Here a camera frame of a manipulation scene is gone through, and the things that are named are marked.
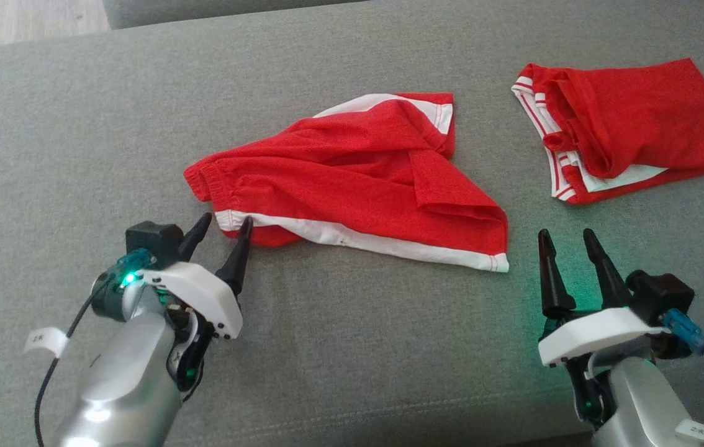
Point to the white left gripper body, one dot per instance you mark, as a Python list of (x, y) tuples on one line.
[(197, 292)]

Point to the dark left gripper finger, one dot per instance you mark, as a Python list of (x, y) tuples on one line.
[(237, 257), (195, 239)]

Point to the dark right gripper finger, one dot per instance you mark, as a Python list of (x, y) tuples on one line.
[(554, 276), (606, 270)]

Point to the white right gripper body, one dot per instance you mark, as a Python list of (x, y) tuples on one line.
[(594, 335)]

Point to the red white shorts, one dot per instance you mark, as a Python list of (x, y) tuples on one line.
[(339, 180)]

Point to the red white striped trousers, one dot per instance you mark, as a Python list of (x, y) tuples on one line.
[(650, 118)]

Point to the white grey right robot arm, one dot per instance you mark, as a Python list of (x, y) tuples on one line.
[(637, 403)]

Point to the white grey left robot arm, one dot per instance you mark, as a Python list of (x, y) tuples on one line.
[(122, 385)]

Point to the grey sofa seat cushion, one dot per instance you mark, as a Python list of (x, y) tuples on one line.
[(352, 341)]

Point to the grey sofa back cushion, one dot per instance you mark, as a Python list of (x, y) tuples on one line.
[(203, 9)]

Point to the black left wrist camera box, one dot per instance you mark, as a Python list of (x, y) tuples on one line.
[(153, 242)]

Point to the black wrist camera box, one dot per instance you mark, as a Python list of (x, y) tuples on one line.
[(153, 242), (662, 295)]

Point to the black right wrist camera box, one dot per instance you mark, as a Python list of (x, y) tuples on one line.
[(662, 295)]

